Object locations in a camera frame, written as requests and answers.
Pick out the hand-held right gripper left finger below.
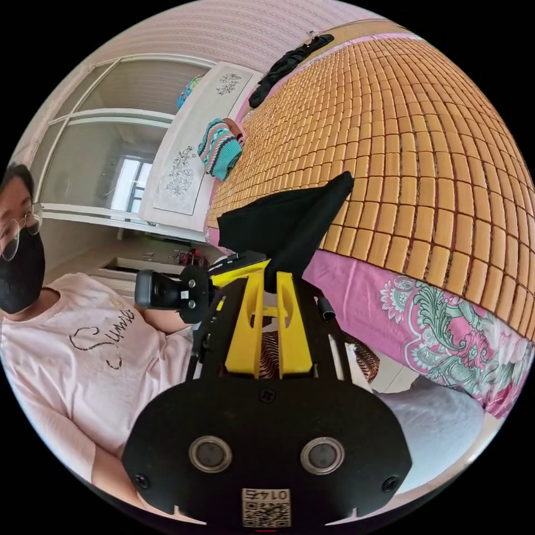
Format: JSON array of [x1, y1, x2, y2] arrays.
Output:
[[225, 273, 266, 380]]

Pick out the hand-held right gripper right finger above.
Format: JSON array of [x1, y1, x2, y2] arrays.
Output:
[[276, 270, 314, 380]]

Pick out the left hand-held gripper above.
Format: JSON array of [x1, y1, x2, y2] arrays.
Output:
[[179, 250, 272, 326]]

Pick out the black pants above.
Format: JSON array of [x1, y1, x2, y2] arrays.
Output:
[[217, 171, 356, 294]]

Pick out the person's right forearm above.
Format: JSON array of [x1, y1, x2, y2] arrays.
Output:
[[91, 447, 148, 514]]

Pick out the person's left hand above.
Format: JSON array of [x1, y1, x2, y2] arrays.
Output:
[[141, 307, 191, 336]]

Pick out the teal striped rolled blanket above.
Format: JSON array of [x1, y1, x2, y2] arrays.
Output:
[[197, 118, 246, 181]]

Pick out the person's body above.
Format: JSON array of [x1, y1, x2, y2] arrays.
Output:
[[0, 162, 488, 515]]

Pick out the white framed window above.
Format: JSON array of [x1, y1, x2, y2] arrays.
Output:
[[36, 57, 219, 236]]

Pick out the teal patterned pillow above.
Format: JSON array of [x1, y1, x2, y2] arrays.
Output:
[[176, 75, 205, 111]]

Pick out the black garment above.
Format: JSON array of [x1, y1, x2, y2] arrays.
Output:
[[248, 33, 335, 109]]

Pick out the bed with woven mat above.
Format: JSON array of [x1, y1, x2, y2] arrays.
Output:
[[138, 20, 535, 420]]

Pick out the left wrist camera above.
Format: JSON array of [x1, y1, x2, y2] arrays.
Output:
[[134, 269, 185, 313]]

